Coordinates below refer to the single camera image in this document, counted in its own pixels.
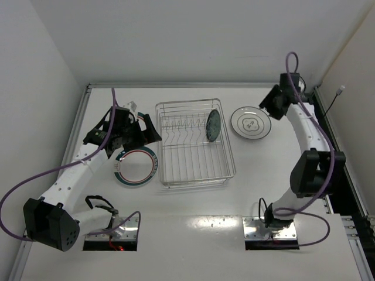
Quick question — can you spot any black wall cable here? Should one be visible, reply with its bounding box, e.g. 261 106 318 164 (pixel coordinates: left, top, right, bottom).
323 85 346 116

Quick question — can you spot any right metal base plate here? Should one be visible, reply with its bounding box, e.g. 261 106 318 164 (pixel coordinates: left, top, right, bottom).
242 217 298 242

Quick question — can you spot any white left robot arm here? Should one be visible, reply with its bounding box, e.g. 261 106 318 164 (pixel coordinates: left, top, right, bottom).
23 107 162 252

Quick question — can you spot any wire dish rack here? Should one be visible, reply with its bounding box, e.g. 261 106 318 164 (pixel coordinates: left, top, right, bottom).
155 98 236 189

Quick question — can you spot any green red striped plate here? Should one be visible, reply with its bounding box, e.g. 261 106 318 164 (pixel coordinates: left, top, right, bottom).
137 112 146 131
114 146 158 189

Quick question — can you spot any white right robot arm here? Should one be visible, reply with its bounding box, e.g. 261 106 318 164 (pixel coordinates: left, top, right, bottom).
260 73 346 228

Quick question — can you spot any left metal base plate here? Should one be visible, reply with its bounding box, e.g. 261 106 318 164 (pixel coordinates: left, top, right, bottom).
85 215 139 242

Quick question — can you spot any metal base plate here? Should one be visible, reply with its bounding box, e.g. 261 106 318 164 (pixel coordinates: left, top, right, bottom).
242 217 298 242
85 215 139 242

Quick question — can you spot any white plate teal rim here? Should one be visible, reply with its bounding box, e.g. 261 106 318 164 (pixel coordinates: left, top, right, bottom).
230 107 272 140

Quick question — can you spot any blue floral plate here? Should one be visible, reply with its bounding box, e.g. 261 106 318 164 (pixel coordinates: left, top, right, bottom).
206 109 221 142

